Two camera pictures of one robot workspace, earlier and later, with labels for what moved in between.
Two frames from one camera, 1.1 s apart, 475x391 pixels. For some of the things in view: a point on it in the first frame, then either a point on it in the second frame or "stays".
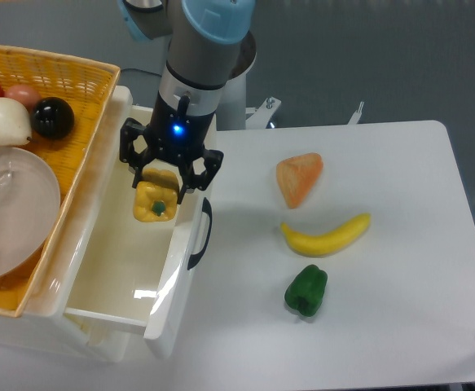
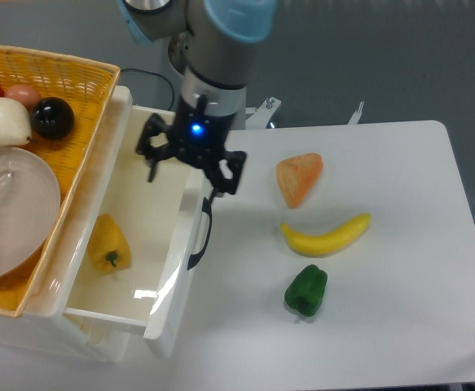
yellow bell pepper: x=155 y=198 → x=107 y=249
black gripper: x=176 y=132 → x=196 y=137
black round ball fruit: x=52 y=118 stays
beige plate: x=18 y=201 stays
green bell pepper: x=306 y=291 stays
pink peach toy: x=26 y=94 stays
